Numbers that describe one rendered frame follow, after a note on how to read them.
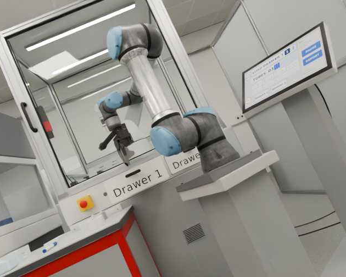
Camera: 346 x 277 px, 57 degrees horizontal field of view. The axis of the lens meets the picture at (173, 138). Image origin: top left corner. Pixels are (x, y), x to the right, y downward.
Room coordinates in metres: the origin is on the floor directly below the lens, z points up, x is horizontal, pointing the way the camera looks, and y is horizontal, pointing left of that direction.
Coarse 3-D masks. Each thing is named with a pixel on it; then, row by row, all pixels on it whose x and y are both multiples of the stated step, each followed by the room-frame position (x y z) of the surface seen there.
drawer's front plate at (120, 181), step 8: (152, 160) 1.47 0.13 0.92; (160, 160) 1.48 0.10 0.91; (136, 168) 1.47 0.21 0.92; (144, 168) 1.47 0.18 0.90; (152, 168) 1.47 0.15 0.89; (160, 168) 1.48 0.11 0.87; (120, 176) 1.46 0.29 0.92; (136, 176) 1.47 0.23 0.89; (144, 176) 1.47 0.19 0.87; (152, 176) 1.47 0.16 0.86; (168, 176) 1.48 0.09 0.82; (104, 184) 1.45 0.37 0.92; (112, 184) 1.46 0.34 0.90; (120, 184) 1.46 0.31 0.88; (128, 184) 1.46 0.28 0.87; (144, 184) 1.47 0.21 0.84; (152, 184) 1.47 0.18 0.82; (112, 192) 1.46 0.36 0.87; (128, 192) 1.46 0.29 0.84; (136, 192) 1.46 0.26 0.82; (112, 200) 1.45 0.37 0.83; (120, 200) 1.46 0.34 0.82
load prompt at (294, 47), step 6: (288, 48) 1.66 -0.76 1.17; (294, 48) 1.63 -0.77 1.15; (276, 54) 1.72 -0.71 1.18; (282, 54) 1.68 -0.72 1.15; (270, 60) 1.74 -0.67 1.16; (276, 60) 1.70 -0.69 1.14; (258, 66) 1.81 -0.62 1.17; (264, 66) 1.76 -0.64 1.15; (252, 72) 1.83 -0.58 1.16; (258, 72) 1.79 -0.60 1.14
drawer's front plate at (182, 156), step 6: (192, 150) 1.81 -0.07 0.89; (174, 156) 1.80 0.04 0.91; (180, 156) 1.80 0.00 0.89; (186, 156) 1.80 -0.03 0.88; (192, 156) 1.81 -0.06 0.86; (198, 156) 1.81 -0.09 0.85; (168, 162) 1.79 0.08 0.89; (186, 162) 1.80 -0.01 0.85; (192, 162) 1.80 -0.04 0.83; (174, 168) 1.80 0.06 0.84; (180, 168) 1.80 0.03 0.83
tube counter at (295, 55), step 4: (296, 52) 1.61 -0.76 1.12; (288, 56) 1.64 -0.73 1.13; (292, 56) 1.62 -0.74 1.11; (296, 56) 1.60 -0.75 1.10; (284, 60) 1.65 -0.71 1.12; (288, 60) 1.63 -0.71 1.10; (276, 64) 1.69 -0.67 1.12; (280, 64) 1.67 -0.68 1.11; (284, 64) 1.64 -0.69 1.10; (268, 68) 1.73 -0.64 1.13; (272, 68) 1.70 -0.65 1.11; (276, 68) 1.68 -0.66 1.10; (268, 72) 1.72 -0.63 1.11
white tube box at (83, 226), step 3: (102, 213) 1.55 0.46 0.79; (105, 213) 1.58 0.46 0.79; (96, 216) 1.49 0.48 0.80; (105, 216) 1.57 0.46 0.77; (87, 219) 1.56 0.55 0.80; (90, 219) 1.46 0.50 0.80; (105, 219) 1.55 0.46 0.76; (84, 222) 1.47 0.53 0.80; (81, 225) 1.47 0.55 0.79; (84, 225) 1.47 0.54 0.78; (81, 228) 1.47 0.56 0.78; (84, 228) 1.47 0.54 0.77; (87, 228) 1.47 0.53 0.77; (81, 231) 1.47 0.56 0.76
